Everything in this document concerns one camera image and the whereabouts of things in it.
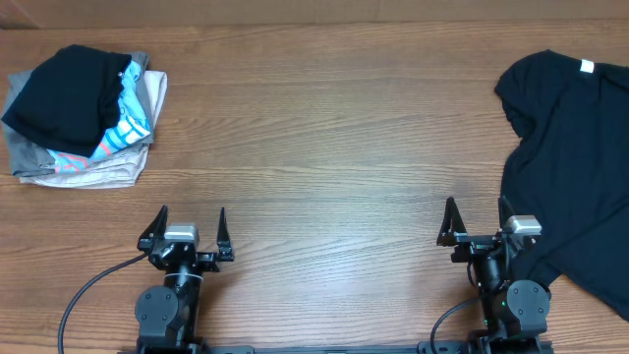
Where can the folded blue striped garment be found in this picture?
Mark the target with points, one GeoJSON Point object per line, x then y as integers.
{"type": "Point", "coordinates": [133, 125]}

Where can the folded beige garment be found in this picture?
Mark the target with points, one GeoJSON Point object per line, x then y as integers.
{"type": "Point", "coordinates": [123, 168]}

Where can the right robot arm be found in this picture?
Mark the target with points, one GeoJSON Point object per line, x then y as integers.
{"type": "Point", "coordinates": [514, 310]}

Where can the folded black garment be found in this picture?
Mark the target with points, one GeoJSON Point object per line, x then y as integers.
{"type": "Point", "coordinates": [70, 100]}

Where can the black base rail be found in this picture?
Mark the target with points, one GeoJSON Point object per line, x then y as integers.
{"type": "Point", "coordinates": [441, 347]}

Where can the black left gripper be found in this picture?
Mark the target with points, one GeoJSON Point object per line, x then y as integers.
{"type": "Point", "coordinates": [210, 260]}

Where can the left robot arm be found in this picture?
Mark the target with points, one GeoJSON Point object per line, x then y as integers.
{"type": "Point", "coordinates": [168, 313]}

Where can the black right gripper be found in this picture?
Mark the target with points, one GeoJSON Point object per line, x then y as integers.
{"type": "Point", "coordinates": [452, 231]}

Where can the black t-shirt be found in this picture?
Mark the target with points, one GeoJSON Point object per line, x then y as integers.
{"type": "Point", "coordinates": [570, 170]}

